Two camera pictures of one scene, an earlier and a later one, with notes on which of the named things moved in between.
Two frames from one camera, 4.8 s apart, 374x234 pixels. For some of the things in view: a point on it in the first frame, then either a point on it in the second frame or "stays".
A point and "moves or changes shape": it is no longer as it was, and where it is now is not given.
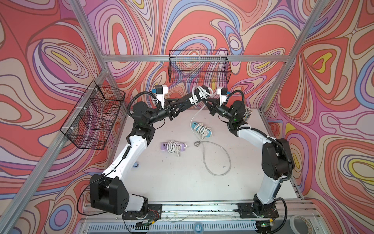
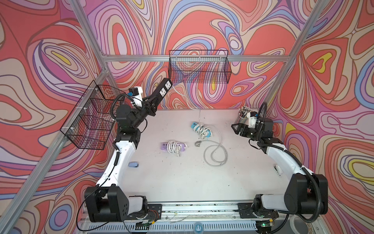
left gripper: (169, 109) to (147, 107)
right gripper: (212, 108) to (243, 126)
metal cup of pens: (247, 113) stays
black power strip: (192, 98) moves or changes shape
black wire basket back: (199, 66) stays
